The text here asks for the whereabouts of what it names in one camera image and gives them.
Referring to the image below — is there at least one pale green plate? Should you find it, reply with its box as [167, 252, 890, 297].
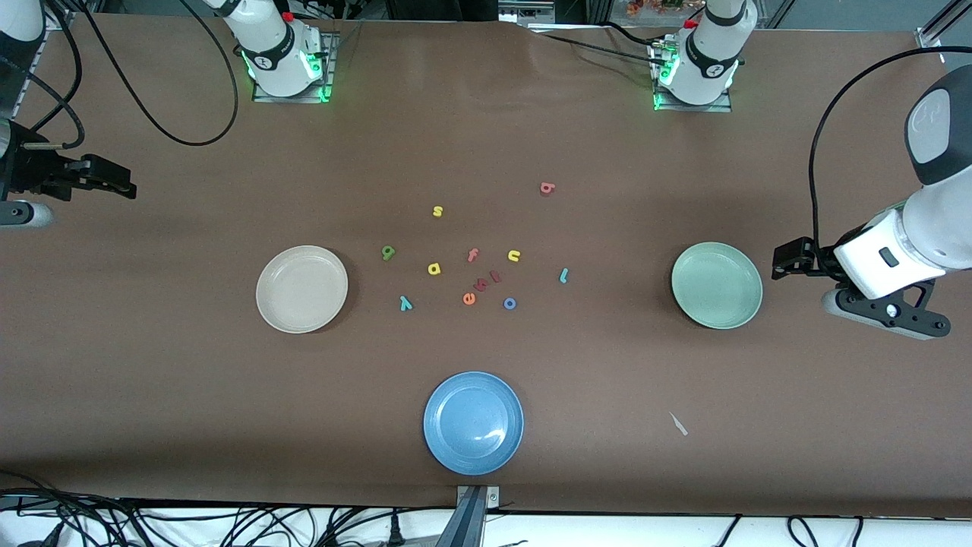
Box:
[671, 242, 763, 330]

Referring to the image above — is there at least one beige brown plate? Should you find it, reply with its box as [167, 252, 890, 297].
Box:
[255, 245, 349, 334]

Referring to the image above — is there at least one brown table cover sheet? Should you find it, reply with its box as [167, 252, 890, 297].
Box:
[0, 14, 972, 519]

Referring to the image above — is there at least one blue plate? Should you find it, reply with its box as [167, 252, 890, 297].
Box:
[423, 371, 525, 476]

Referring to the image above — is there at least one grey white box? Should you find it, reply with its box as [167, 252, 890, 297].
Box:
[497, 0, 557, 24]

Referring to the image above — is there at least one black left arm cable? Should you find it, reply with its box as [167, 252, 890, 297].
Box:
[808, 46, 972, 255]

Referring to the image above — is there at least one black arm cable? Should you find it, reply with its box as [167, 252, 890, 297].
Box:
[808, 46, 972, 255]
[23, 0, 240, 147]

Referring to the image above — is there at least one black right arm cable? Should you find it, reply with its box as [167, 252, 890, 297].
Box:
[23, 0, 240, 147]

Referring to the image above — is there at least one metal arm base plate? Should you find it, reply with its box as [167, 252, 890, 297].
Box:
[651, 40, 734, 114]
[252, 32, 336, 104]

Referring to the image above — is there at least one aluminium frame rail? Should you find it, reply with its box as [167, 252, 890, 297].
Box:
[915, 0, 972, 52]

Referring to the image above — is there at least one black base cable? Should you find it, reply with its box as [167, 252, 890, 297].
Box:
[600, 21, 684, 45]
[532, 30, 669, 65]

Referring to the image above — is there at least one black cable bundle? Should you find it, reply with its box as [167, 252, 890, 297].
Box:
[0, 471, 456, 547]

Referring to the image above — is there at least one metal camera stand bracket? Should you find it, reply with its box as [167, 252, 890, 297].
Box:
[437, 485, 502, 547]

